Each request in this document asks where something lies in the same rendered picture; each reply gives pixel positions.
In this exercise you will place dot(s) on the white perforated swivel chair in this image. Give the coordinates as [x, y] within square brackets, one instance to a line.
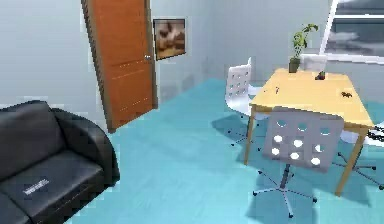
[238, 88]
[301, 140]
[366, 140]

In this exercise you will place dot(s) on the orange wooden room door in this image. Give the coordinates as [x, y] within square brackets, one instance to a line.
[121, 60]

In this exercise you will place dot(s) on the light wooden table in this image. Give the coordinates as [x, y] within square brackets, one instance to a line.
[310, 95]

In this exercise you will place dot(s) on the green potted house plant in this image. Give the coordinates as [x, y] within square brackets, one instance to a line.
[298, 45]

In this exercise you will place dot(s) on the small dark potted plant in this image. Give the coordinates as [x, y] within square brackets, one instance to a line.
[320, 75]

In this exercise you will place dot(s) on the small black object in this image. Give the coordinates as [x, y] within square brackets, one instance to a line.
[346, 94]

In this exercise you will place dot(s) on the black leather sofa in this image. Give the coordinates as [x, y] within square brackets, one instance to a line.
[43, 160]

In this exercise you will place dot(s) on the white framed window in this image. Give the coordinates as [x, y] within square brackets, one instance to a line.
[358, 31]

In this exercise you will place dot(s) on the framed brown wall picture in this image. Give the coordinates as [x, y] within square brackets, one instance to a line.
[169, 38]

